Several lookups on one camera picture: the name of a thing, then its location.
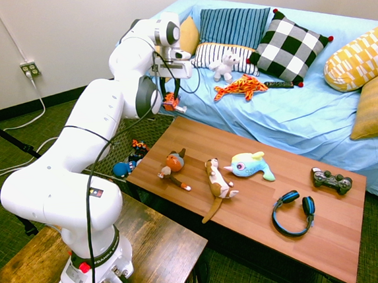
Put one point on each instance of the orange yellow fish plush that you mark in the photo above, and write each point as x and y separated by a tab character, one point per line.
242	87

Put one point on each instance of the wall power outlet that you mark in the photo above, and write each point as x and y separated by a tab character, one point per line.
29	69

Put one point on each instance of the black white checkered pillow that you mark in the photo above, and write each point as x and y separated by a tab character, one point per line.
286	47

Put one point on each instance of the blue plush doll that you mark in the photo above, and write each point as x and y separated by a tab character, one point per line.
122	169

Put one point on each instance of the black white striped pillow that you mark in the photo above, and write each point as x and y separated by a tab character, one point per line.
206	55

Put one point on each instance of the black game controller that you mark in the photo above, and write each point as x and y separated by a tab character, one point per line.
332	180

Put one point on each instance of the white plush animal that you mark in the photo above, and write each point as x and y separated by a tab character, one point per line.
224	67

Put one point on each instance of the sofa with blue cover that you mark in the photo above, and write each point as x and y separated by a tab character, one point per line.
289	119

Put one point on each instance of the pastel narwhal plush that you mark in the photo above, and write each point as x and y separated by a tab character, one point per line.
247	167

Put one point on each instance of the black remote control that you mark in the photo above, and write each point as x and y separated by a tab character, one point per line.
278	84

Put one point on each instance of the yellow white patterned bolster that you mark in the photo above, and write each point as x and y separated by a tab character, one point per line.
357	60

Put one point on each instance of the brown white otter plush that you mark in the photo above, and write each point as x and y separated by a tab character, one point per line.
217	180

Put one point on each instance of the blue striped pillow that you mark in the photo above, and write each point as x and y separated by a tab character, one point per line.
232	26

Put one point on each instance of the wooden coffee table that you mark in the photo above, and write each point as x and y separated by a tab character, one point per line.
256	228

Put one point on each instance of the plain yellow pillow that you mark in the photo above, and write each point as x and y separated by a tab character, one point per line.
189	35

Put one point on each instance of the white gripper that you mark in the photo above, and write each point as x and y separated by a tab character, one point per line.
177	70

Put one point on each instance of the blue black headphones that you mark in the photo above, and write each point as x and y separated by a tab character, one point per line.
308	205

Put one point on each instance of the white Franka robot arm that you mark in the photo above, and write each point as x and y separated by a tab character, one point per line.
85	124

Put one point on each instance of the dark wood robot stand table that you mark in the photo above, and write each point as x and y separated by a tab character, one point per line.
158	246

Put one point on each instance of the grey woven basket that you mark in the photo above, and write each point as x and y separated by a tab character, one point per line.
125	133

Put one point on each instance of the white wall conduit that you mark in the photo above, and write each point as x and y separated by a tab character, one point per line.
9	31

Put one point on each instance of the crochet cat toy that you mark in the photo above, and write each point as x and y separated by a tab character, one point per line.
175	162

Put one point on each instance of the red black toy car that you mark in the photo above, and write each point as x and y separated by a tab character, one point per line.
140	148

